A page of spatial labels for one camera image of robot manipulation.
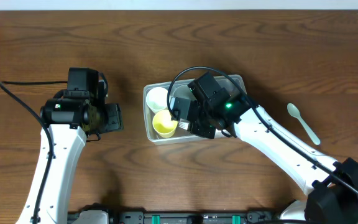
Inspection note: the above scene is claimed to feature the yellow plastic cup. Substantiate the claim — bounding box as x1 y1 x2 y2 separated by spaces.
152 110 178 138

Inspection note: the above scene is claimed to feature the white plastic cup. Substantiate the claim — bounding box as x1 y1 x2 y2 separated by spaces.
145 87 168 114

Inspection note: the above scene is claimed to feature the pale green plastic spoon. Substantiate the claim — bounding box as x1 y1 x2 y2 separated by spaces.
287 103 321 145

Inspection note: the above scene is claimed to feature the grey plastic cup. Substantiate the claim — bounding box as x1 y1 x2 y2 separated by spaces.
173 85 196 101

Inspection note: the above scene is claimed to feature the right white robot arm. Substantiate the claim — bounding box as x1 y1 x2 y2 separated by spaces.
167 73 358 223

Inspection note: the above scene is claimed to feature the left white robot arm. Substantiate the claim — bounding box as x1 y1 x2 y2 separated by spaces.
18 68 124 223

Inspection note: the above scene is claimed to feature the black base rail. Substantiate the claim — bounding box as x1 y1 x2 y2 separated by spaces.
67 203 307 224

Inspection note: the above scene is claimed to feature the left black cable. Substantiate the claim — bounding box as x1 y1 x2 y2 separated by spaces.
0 71 109 224

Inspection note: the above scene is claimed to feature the black cable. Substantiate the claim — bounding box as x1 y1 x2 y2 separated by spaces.
166 65 358 214
0 71 109 224

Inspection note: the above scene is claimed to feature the right black cable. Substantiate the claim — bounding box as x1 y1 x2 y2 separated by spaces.
166 65 358 214

